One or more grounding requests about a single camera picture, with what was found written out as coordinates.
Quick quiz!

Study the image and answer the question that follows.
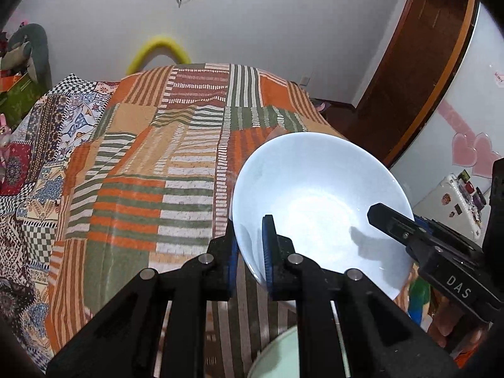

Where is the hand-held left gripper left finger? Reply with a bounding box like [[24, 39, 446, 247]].
[[47, 220, 239, 378]]

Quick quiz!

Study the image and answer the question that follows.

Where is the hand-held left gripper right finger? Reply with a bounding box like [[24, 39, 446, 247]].
[[262, 215, 460, 378]]

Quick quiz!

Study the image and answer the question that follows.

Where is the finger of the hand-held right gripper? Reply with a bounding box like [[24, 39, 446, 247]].
[[413, 214, 489, 272], [366, 203, 504, 324]]

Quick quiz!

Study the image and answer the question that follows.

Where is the white bowl with dark spots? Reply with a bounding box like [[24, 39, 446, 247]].
[[232, 132, 415, 302]]

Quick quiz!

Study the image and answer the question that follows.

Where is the green plate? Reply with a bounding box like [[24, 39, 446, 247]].
[[246, 325, 351, 378]]

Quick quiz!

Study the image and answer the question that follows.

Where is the white box with stickers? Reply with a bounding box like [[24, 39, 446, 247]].
[[411, 170, 487, 245]]

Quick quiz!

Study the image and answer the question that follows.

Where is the striped patchwork tablecloth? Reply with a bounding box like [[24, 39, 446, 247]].
[[45, 63, 418, 378]]

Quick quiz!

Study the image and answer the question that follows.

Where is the white cabinet with pink stickers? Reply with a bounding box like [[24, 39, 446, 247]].
[[388, 0, 504, 245]]

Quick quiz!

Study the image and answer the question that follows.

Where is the brown wooden door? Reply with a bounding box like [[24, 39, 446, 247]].
[[342, 0, 481, 167]]

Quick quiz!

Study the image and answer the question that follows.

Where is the patterned patchwork blanket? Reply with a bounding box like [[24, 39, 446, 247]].
[[0, 73, 121, 367]]

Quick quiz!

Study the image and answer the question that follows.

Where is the yellow foam tube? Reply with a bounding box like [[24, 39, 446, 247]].
[[126, 35, 193, 77]]

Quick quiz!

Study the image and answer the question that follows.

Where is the grey plush toy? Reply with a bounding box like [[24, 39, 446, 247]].
[[0, 23, 52, 87]]

